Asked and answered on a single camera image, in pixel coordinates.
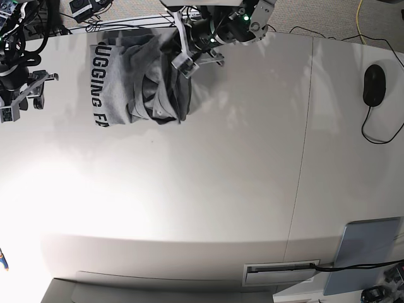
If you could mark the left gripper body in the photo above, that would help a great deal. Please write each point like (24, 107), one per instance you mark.
(199, 38)

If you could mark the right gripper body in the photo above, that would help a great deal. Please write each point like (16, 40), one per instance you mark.
(22, 86)

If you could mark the grey T-shirt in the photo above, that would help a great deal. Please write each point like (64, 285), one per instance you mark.
(132, 79)

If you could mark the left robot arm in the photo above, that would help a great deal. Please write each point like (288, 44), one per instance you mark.
(245, 23)

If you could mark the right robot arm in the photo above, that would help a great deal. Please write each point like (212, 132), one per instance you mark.
(16, 59)

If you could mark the black device with label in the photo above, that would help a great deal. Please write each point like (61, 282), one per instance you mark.
(81, 10)

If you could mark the blue orange tool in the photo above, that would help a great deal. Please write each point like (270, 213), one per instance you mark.
(3, 261)

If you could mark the black computer mouse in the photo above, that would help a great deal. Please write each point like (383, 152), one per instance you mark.
(374, 85)

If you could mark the black battery pack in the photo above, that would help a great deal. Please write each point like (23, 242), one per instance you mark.
(373, 294)

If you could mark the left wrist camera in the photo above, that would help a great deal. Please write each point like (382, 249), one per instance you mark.
(185, 65)

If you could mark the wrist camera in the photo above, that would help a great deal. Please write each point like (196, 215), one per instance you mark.
(9, 113)
(185, 65)

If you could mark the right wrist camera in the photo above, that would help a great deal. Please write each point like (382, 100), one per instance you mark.
(9, 113)

